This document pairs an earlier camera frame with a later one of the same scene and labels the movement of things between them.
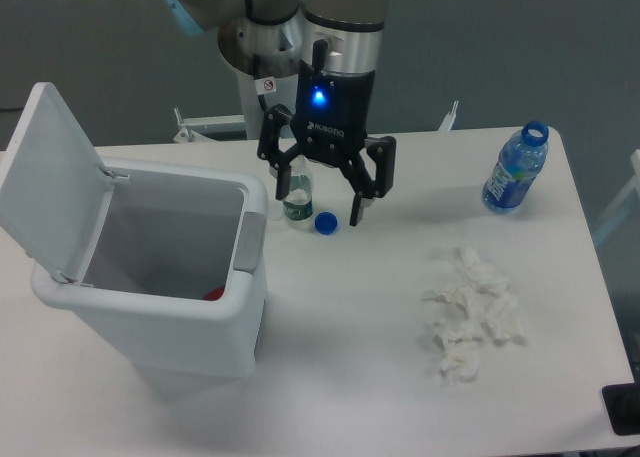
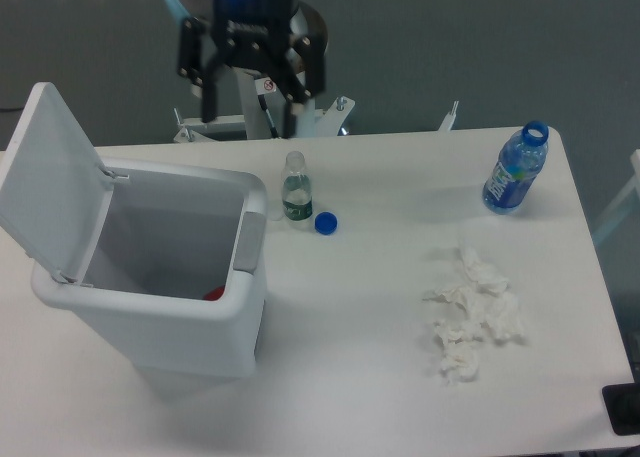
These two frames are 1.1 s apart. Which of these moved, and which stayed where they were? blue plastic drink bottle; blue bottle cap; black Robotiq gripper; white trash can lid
Moved: black Robotiq gripper
Stayed: blue plastic drink bottle; blue bottle cap; white trash can lid
